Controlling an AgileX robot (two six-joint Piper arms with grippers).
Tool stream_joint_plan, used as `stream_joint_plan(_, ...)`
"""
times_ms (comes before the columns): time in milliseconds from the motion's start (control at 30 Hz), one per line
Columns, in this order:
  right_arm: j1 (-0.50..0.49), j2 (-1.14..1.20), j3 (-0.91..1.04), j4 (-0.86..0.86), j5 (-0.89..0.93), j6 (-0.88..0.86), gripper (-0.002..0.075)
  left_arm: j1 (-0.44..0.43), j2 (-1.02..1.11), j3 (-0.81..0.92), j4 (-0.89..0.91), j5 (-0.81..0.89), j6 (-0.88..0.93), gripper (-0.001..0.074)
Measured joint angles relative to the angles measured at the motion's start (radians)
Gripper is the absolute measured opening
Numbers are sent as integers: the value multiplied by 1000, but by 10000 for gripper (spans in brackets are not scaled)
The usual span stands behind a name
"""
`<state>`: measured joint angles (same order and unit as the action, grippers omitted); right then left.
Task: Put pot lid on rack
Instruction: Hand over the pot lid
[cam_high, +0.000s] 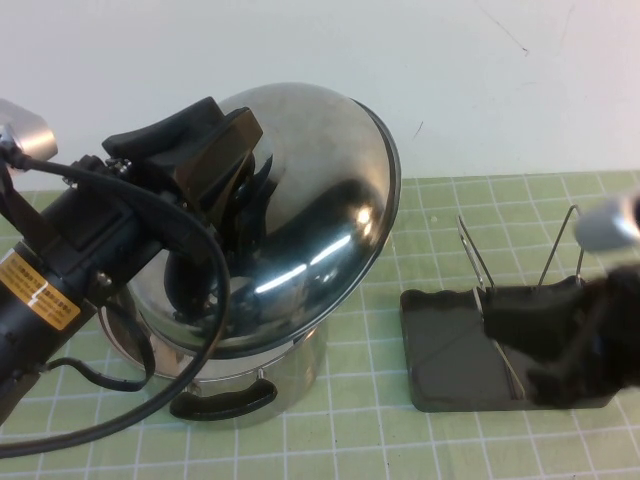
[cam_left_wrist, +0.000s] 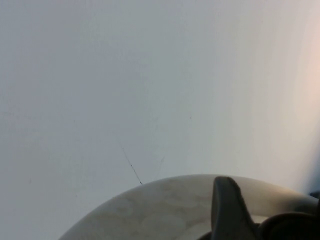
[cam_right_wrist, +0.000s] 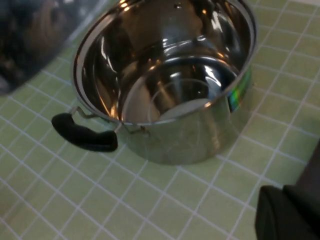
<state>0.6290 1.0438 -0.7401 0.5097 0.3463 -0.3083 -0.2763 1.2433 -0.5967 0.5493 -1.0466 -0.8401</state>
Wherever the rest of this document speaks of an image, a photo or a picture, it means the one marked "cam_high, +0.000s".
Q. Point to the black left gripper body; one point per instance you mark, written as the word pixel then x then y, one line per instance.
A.
pixel 125 220

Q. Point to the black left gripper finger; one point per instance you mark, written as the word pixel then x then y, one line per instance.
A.
pixel 165 134

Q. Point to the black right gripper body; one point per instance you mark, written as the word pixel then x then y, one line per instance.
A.
pixel 617 330

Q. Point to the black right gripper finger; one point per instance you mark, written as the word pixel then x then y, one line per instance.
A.
pixel 530 320
pixel 560 387

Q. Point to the stainless steel pot lid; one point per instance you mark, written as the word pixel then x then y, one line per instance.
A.
pixel 310 210

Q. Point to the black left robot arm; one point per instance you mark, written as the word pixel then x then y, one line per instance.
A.
pixel 30 300

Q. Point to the green checked tablecloth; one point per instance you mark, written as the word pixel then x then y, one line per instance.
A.
pixel 350 450

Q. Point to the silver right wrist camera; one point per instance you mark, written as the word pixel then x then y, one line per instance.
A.
pixel 605 225

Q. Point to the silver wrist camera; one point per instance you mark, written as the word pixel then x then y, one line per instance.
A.
pixel 27 132
pixel 605 225

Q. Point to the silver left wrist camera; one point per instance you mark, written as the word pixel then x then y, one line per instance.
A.
pixel 27 132

